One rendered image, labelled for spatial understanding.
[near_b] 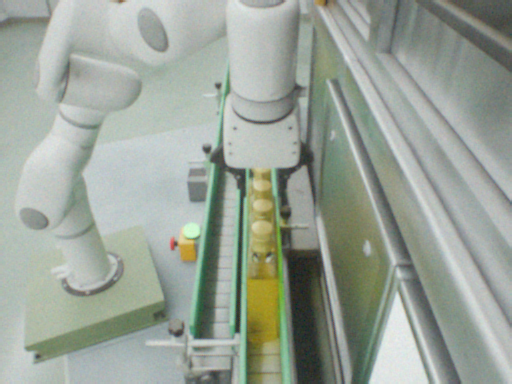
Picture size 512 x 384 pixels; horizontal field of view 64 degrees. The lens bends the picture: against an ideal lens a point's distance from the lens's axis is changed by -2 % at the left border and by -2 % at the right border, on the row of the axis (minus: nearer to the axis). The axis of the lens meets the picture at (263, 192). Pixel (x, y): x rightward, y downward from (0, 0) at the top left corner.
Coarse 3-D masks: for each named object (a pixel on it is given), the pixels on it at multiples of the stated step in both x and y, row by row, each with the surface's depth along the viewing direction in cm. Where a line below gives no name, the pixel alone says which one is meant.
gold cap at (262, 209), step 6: (258, 204) 73; (264, 204) 73; (270, 204) 73; (258, 210) 72; (264, 210) 72; (270, 210) 72; (258, 216) 73; (264, 216) 72; (270, 216) 73; (270, 222) 74
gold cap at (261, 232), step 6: (258, 222) 69; (264, 222) 69; (252, 228) 68; (258, 228) 68; (264, 228) 68; (270, 228) 68; (252, 234) 68; (258, 234) 67; (264, 234) 67; (270, 234) 68; (252, 240) 69; (258, 240) 68; (264, 240) 68; (270, 240) 69; (252, 246) 70; (258, 246) 69; (264, 246) 69; (270, 246) 69; (258, 252) 69; (264, 252) 69
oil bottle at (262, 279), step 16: (272, 256) 73; (256, 272) 71; (272, 272) 71; (256, 288) 73; (272, 288) 73; (256, 304) 76; (272, 304) 76; (256, 320) 78; (272, 320) 79; (256, 336) 81; (272, 336) 82
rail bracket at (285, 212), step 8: (280, 208) 96; (288, 208) 96; (280, 216) 96; (288, 216) 96; (280, 224) 98; (288, 224) 98; (296, 224) 99; (304, 224) 99; (280, 232) 99; (288, 232) 99; (288, 248) 102
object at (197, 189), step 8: (192, 168) 141; (200, 168) 141; (192, 176) 137; (200, 176) 137; (192, 184) 136; (200, 184) 136; (192, 192) 138; (200, 192) 138; (192, 200) 140; (200, 200) 140
